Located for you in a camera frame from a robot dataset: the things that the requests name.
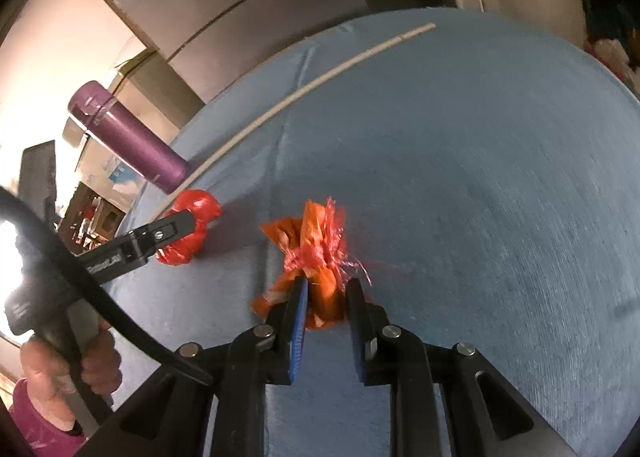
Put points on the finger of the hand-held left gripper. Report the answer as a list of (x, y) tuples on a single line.
[(165, 234)]

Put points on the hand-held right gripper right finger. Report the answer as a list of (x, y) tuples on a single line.
[(356, 337)]

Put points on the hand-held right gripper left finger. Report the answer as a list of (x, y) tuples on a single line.
[(299, 332)]

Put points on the red plastic bag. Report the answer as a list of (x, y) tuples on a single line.
[(202, 209)]

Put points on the orange plastic bag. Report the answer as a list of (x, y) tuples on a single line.
[(320, 247)]

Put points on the person's left forearm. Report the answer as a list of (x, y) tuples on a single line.
[(40, 427)]

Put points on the person's left hand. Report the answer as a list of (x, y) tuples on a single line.
[(102, 362)]

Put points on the purple thermos bottle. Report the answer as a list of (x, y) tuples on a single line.
[(130, 142)]

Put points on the blue tablecloth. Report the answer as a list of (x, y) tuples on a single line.
[(475, 187)]

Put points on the long white stick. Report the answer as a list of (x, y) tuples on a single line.
[(300, 90)]

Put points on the white plastic bag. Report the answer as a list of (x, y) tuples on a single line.
[(612, 54)]

